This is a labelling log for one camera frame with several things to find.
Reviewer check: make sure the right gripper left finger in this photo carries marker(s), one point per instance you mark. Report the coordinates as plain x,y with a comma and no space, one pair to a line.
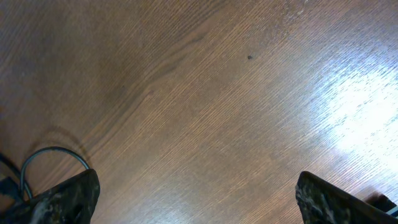
72,201

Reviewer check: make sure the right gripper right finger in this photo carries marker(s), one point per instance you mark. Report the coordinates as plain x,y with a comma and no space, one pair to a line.
321,202

